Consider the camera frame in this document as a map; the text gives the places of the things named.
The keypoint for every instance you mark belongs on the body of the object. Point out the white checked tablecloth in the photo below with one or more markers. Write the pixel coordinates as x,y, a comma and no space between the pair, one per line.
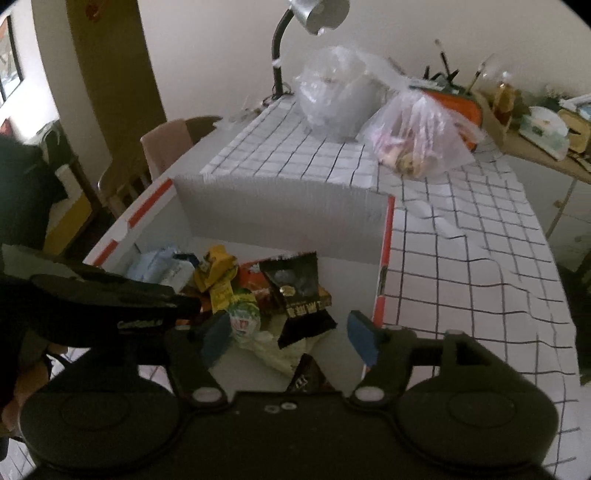
461,240

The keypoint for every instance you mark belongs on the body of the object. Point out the orange green box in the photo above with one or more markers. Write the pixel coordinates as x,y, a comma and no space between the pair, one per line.
457,104

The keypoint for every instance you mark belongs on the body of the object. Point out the wooden chair with cloth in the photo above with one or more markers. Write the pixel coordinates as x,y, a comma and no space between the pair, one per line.
203,127

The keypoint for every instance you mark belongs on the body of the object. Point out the light blue snack packet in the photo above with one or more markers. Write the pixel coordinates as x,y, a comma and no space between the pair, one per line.
152,267

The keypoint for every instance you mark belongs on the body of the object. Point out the yellow cabinet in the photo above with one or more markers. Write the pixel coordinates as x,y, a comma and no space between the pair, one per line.
69,217

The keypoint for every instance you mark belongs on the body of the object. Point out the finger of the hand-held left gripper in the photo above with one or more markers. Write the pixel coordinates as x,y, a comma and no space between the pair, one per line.
152,295

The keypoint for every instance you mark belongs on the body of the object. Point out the brown foil snack packet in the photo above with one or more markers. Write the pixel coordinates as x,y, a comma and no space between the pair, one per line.
309,374

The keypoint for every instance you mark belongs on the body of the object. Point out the black snack packet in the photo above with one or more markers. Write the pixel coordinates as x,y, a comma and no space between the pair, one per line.
295,286

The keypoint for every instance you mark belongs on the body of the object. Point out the clear plastic wrappers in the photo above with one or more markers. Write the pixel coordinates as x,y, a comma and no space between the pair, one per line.
247,110

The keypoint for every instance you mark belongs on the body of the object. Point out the black framed wall picture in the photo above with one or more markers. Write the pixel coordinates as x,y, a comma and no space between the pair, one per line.
10,60

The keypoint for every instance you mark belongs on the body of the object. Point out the pink cloth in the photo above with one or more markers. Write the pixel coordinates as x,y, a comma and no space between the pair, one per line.
166,147

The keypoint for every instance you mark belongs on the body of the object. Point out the red cardboard box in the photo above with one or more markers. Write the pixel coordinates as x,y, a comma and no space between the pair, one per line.
277,217

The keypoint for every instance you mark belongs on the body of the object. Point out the silver desk lamp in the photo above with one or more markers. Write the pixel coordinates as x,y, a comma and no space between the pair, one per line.
318,14

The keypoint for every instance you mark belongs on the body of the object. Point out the dark cloth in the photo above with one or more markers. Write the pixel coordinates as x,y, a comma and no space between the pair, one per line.
27,194

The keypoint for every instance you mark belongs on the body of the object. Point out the red snack packet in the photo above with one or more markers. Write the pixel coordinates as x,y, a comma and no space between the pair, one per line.
251,277

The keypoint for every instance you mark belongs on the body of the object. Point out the large clear plastic bag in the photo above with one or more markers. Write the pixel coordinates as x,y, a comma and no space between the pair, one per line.
332,101

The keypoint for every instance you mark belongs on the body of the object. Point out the small yellow snack packet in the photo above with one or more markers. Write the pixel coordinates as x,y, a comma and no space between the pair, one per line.
214,272

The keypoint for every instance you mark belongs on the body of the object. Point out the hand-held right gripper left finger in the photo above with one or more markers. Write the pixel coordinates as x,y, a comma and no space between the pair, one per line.
217,339

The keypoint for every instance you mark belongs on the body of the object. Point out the person's left forearm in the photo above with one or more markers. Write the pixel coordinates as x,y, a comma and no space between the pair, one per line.
27,383

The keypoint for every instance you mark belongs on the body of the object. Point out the green white snack packet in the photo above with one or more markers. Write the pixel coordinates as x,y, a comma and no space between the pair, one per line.
242,321

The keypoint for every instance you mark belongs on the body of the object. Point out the clear plastic bag of snacks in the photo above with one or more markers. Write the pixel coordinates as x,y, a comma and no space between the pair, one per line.
415,138

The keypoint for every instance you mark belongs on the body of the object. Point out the clear glass jar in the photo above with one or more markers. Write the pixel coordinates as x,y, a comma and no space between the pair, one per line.
485,74

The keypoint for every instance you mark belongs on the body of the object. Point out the green white tissue box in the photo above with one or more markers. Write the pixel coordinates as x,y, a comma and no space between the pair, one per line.
542,127

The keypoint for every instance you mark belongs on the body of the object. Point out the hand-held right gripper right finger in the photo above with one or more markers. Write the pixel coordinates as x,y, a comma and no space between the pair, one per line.
364,339

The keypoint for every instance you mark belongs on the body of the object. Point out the amber liquid bottle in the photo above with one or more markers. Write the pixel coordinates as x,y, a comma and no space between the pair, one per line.
504,101

